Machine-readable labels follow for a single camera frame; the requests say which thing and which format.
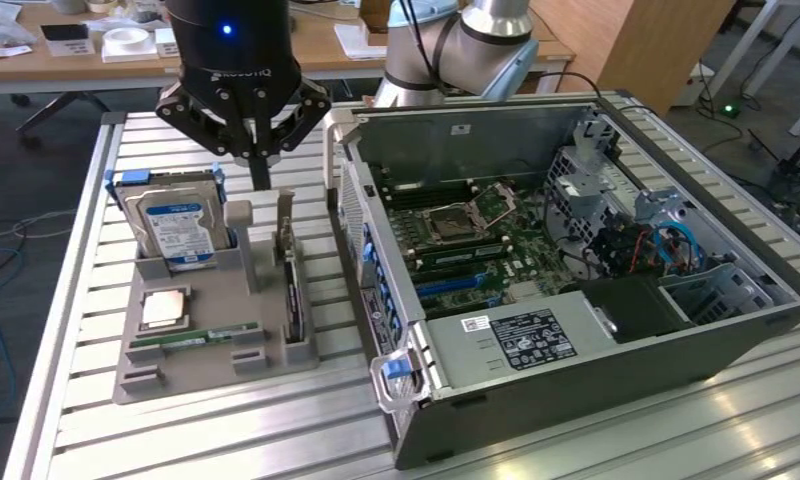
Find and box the black chair base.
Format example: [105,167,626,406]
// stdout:
[11,89,116,147]

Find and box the open dark grey PC case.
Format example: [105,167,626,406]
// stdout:
[323,88,800,471]

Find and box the grey parts rack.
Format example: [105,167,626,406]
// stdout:
[111,187,322,405]

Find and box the plain white box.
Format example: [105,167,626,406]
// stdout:
[153,27,183,59]

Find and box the white box with black top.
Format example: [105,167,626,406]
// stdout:
[40,23,97,58]

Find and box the white floor cable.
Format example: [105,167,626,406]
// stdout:
[0,208,81,240]

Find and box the silver disk bay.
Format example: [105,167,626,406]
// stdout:
[657,263,775,327]

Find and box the CPU socket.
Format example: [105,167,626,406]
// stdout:
[423,202,494,247]

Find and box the black fan shroud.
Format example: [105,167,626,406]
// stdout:
[576,277,697,344]

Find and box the red wire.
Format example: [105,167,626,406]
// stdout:
[624,227,650,274]

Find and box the hard disk with blue caddy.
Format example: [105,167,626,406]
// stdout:
[105,167,232,274]

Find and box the metal socket cover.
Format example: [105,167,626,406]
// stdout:
[470,179,526,232]

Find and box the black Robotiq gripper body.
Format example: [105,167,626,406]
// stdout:
[164,0,306,154]

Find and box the black graphics card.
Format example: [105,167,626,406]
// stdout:
[274,188,312,347]

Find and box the blue expansion slot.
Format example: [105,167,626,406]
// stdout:
[414,272,495,298]

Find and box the blue wire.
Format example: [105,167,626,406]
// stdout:
[658,219,710,272]

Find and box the brown cardboard box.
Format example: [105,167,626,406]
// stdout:
[359,0,396,35]

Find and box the green RAM stick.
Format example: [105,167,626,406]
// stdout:
[132,324,266,350]

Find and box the clear plastic bag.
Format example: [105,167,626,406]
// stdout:
[0,2,39,47]

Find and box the silver CPU chip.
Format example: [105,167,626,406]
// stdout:
[139,292,189,330]

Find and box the stack of white papers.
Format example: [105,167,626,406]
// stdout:
[334,22,390,62]

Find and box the blue case latch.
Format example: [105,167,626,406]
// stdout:
[380,357,410,396]

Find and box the wooden cabinet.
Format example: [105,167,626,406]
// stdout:
[527,0,739,116]

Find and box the green motherboard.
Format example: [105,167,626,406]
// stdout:
[372,164,583,321]

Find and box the grey power supply unit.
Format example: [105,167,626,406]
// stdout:
[410,292,627,392]

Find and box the white tape roll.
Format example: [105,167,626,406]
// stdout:
[101,27,161,64]

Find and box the wooden desk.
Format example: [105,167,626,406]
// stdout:
[0,0,579,96]

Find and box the silver drive cage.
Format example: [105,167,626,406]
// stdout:
[544,144,650,242]

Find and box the black cable over case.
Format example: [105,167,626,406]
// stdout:
[539,71,650,117]

